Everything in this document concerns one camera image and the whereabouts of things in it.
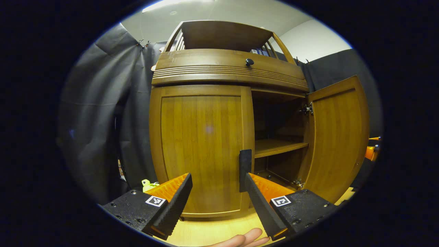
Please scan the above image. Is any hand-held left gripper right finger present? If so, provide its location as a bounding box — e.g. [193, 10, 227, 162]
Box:
[245, 173, 338, 241]

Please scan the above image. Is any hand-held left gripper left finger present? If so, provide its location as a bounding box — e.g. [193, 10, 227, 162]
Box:
[99, 173, 193, 240]

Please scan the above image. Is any wooden shoe cabinet door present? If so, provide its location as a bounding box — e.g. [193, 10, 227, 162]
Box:
[149, 85, 255, 219]
[304, 75, 370, 203]

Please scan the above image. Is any wooden double-door shoe cabinet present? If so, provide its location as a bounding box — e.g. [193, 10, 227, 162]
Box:
[149, 20, 370, 222]

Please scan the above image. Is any green frog plush toy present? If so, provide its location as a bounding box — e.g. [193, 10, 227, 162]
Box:
[142, 179, 160, 192]

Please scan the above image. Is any black backdrop cloth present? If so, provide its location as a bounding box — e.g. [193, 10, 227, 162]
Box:
[57, 23, 384, 206]

